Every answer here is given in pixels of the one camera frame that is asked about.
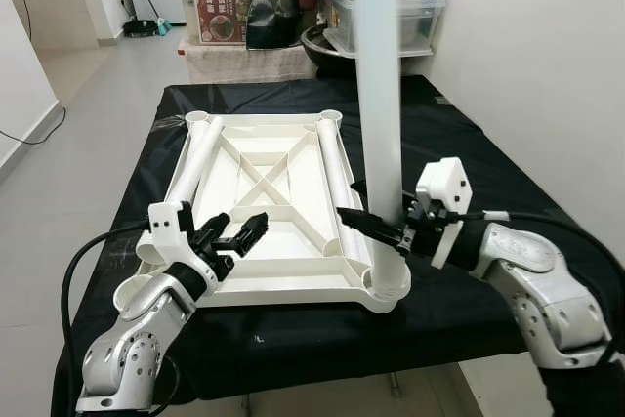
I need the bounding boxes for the white plastic children table top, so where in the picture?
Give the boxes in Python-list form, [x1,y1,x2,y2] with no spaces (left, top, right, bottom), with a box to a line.
[135,109,413,315]

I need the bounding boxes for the clear tape strip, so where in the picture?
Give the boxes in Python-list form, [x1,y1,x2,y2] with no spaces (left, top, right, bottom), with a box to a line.
[151,112,191,133]

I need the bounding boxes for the black tablecloth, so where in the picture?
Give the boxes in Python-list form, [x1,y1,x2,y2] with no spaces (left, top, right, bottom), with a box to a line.
[51,75,625,417]

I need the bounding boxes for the black wok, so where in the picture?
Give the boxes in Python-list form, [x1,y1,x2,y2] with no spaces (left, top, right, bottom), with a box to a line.
[301,24,357,76]

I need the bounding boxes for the beige cloth covered bench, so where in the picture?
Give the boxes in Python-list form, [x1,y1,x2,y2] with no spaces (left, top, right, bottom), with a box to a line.
[181,41,318,84]

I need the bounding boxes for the clear plastic storage container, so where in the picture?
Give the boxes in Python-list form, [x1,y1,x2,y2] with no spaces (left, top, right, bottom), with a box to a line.
[324,0,445,55]

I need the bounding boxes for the black bag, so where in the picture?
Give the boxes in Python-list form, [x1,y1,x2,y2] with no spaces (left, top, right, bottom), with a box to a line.
[244,0,304,52]

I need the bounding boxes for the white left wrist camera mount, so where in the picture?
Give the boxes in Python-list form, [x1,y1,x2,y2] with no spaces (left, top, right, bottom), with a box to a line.
[137,200,196,271]

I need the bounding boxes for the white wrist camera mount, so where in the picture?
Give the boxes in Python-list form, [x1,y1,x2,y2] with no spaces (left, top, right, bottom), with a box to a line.
[415,157,474,270]
[137,200,196,271]

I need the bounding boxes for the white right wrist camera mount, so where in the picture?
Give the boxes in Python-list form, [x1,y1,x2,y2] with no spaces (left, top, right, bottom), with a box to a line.
[415,157,474,270]

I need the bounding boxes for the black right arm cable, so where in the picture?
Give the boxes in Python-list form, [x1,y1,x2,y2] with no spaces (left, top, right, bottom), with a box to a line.
[454,210,625,271]

